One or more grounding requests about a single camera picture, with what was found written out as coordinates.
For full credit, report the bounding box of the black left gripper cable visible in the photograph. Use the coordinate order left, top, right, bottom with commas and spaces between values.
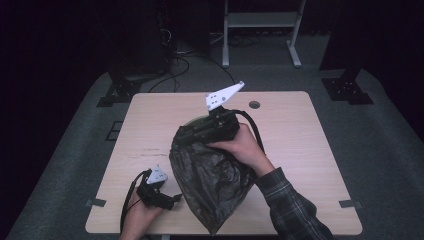
119, 169, 152, 234

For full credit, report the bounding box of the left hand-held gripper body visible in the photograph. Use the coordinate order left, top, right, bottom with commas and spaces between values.
189, 80, 246, 145

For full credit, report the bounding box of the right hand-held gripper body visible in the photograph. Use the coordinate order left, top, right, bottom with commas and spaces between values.
136, 164, 175, 211

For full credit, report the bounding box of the black plastic garbage bag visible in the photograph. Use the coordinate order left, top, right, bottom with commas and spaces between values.
168, 114, 258, 236

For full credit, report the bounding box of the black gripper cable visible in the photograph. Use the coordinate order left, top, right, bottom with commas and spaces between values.
232, 109, 267, 155
119, 169, 152, 234

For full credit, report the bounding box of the grey tape strip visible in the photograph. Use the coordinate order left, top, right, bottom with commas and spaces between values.
84, 198, 107, 208
338, 199, 364, 210

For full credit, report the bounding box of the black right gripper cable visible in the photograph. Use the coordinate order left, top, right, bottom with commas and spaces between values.
232, 109, 267, 155

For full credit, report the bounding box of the black stand base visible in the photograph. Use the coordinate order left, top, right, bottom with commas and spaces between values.
96, 66, 143, 108
321, 68, 375, 106

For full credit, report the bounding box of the person's left hand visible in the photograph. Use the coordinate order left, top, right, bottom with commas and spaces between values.
118, 191, 165, 240

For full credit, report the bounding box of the white metal stand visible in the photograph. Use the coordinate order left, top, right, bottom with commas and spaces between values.
221, 0, 307, 69

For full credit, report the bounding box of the black floor cable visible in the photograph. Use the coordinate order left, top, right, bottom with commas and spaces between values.
176, 52, 239, 93
148, 55, 191, 93

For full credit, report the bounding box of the person's right hand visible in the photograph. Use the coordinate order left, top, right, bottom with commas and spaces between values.
206, 123, 276, 178

